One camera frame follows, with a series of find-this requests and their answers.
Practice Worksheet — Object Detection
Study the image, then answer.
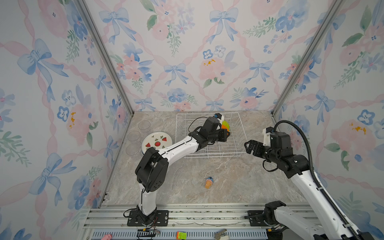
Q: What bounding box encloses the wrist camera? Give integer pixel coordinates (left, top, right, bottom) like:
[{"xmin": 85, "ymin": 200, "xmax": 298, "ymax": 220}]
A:
[
  {"xmin": 263, "ymin": 127, "xmax": 274, "ymax": 147},
  {"xmin": 214, "ymin": 113, "xmax": 225, "ymax": 122}
]

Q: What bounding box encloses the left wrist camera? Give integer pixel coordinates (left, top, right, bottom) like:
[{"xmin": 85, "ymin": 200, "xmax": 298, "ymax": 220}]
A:
[{"xmin": 214, "ymin": 113, "xmax": 225, "ymax": 122}]

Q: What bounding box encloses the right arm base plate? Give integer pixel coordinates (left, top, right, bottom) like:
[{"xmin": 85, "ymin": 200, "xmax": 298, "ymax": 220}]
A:
[{"xmin": 244, "ymin": 209, "xmax": 286, "ymax": 228}]

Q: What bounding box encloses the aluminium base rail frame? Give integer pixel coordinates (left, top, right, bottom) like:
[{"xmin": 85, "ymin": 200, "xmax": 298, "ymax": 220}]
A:
[{"xmin": 79, "ymin": 203, "xmax": 341, "ymax": 240}]

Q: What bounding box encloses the clear glass cup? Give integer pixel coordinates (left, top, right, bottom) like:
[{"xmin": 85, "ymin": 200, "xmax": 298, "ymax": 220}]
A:
[
  {"xmin": 138, "ymin": 120, "xmax": 152, "ymax": 133},
  {"xmin": 127, "ymin": 131, "xmax": 141, "ymax": 142},
  {"xmin": 125, "ymin": 143, "xmax": 141, "ymax": 156}
]

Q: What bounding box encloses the green bowl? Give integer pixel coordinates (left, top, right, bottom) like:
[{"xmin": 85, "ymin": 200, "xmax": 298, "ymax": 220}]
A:
[{"xmin": 222, "ymin": 121, "xmax": 230, "ymax": 132}]

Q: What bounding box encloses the pink toy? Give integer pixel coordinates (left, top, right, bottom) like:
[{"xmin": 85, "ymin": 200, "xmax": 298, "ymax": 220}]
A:
[{"xmin": 101, "ymin": 234, "xmax": 112, "ymax": 240}]

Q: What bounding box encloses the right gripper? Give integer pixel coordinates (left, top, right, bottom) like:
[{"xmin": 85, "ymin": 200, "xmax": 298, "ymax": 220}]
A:
[{"xmin": 244, "ymin": 139, "xmax": 280, "ymax": 166}]

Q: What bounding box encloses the black corrugated cable conduit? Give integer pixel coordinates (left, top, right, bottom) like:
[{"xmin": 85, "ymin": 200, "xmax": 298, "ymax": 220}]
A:
[{"xmin": 272, "ymin": 119, "xmax": 364, "ymax": 240}]

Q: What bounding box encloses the plate with fruit pattern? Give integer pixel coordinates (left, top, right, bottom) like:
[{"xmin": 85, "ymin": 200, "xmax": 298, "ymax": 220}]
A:
[{"xmin": 142, "ymin": 132, "xmax": 173, "ymax": 155}]

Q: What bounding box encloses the rubiks cube toy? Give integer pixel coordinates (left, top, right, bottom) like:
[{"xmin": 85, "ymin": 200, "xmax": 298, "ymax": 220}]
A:
[{"xmin": 176, "ymin": 232, "xmax": 188, "ymax": 240}]

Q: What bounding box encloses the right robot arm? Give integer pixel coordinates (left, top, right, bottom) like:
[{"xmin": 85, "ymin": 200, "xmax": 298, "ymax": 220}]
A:
[{"xmin": 244, "ymin": 132, "xmax": 373, "ymax": 240}]

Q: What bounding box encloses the small ice cream toy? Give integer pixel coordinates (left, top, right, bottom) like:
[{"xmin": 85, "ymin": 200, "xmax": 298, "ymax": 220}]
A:
[{"xmin": 205, "ymin": 177, "xmax": 214, "ymax": 189}]

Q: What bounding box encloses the white wire dish rack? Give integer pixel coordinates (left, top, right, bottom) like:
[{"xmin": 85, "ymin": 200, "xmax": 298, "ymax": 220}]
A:
[{"xmin": 176, "ymin": 113, "xmax": 248, "ymax": 158}]

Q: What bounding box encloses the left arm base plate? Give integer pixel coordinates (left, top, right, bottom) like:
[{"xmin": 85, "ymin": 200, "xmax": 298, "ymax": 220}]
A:
[{"xmin": 127, "ymin": 210, "xmax": 169, "ymax": 227}]

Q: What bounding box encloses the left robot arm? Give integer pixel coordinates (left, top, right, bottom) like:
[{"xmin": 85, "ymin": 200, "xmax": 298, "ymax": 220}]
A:
[{"xmin": 135, "ymin": 113, "xmax": 231, "ymax": 219}]

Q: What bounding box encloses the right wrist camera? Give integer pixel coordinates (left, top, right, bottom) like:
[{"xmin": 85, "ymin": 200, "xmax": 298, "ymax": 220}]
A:
[{"xmin": 263, "ymin": 127, "xmax": 274, "ymax": 147}]

